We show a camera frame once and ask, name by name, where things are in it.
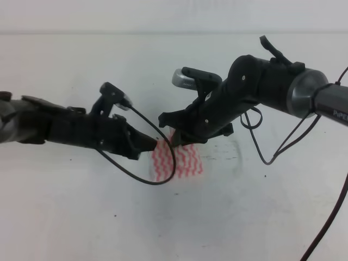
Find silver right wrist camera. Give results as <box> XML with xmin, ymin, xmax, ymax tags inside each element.
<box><xmin>171</xmin><ymin>66</ymin><xmax>222</xmax><ymax>104</ymax></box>

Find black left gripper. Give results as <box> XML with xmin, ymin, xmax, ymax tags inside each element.
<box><xmin>48</xmin><ymin>114</ymin><xmax>157</xmax><ymax>160</ymax></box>

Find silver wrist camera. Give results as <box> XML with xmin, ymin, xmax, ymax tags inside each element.
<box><xmin>171</xmin><ymin>66</ymin><xmax>222</xmax><ymax>104</ymax></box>
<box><xmin>90</xmin><ymin>82</ymin><xmax>133</xmax><ymax>117</ymax></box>

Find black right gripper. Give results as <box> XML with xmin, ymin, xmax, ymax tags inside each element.
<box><xmin>158</xmin><ymin>81</ymin><xmax>253</xmax><ymax>147</ymax></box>

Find black left camera cable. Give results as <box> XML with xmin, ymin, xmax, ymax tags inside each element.
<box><xmin>96</xmin><ymin>104</ymin><xmax>177</xmax><ymax>185</ymax></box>

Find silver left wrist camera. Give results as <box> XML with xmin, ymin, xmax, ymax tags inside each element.
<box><xmin>90</xmin><ymin>82</ymin><xmax>133</xmax><ymax>117</ymax></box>

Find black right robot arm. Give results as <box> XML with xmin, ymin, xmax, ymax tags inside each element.
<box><xmin>159</xmin><ymin>36</ymin><xmax>347</xmax><ymax>146</ymax></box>

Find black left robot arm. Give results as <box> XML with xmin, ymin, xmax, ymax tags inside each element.
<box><xmin>1</xmin><ymin>92</ymin><xmax>157</xmax><ymax>160</ymax></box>

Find pink white wavy striped towel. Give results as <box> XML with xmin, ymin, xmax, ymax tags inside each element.
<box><xmin>150</xmin><ymin>139</ymin><xmax>204</xmax><ymax>182</ymax></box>

